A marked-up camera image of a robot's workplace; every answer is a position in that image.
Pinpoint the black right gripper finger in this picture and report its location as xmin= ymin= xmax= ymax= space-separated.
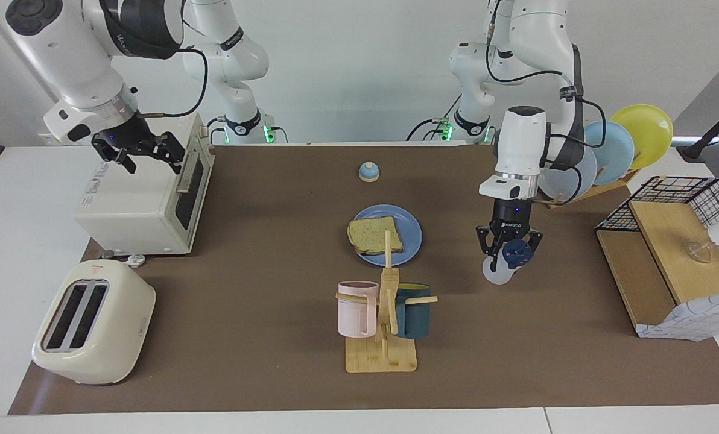
xmin=156 ymin=133 xmax=186 ymax=175
xmin=92 ymin=140 xmax=137 ymax=175

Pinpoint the seasoning bottle with blue cap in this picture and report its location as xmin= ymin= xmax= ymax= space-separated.
xmin=482 ymin=238 xmax=535 ymax=285

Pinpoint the toasted bread slice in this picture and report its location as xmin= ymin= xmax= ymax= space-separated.
xmin=347 ymin=216 xmax=404 ymax=255

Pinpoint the blue round plate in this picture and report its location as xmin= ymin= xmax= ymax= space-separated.
xmin=350 ymin=204 xmax=423 ymax=267

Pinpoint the pale grey plate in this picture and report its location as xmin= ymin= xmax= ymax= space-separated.
xmin=540 ymin=148 xmax=598 ymax=203

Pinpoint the light blue plate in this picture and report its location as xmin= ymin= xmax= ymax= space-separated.
xmin=583 ymin=121 xmax=636 ymax=186

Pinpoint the yellow plate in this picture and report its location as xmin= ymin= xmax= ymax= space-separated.
xmin=610 ymin=104 xmax=674 ymax=171

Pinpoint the white toaster oven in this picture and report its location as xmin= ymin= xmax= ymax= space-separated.
xmin=73 ymin=112 xmax=215 ymax=256

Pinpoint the wooden dish rack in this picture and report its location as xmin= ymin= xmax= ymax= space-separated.
xmin=534 ymin=168 xmax=641 ymax=209

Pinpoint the teal mug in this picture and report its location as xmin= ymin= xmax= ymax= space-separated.
xmin=394 ymin=283 xmax=432 ymax=339

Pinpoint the wooden shelf box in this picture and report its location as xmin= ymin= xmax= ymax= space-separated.
xmin=596 ymin=200 xmax=719 ymax=329

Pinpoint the pink ribbed mug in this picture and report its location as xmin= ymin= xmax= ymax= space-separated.
xmin=337 ymin=281 xmax=379 ymax=338

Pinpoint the wooden mug tree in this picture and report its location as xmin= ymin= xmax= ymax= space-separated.
xmin=335 ymin=230 xmax=439 ymax=373

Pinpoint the clear glass piece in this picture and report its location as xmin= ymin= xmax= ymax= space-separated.
xmin=688 ymin=240 xmax=717 ymax=263

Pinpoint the cream two-slot toaster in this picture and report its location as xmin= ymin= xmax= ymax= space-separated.
xmin=31 ymin=259 xmax=156 ymax=385

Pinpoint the white checked cloth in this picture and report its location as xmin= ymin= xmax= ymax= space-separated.
xmin=635 ymin=294 xmax=719 ymax=342

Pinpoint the brown table mat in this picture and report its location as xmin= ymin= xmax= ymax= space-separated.
xmin=8 ymin=145 xmax=719 ymax=415

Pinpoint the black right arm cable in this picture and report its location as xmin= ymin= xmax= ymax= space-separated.
xmin=139 ymin=48 xmax=208 ymax=118

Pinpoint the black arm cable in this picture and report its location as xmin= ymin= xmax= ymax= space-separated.
xmin=139 ymin=48 xmax=208 ymax=118
xmin=485 ymin=0 xmax=607 ymax=204

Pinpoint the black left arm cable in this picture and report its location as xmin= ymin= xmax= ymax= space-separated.
xmin=485 ymin=0 xmax=607 ymax=204

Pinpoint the black wire basket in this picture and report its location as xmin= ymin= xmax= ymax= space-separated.
xmin=595 ymin=176 xmax=719 ymax=287

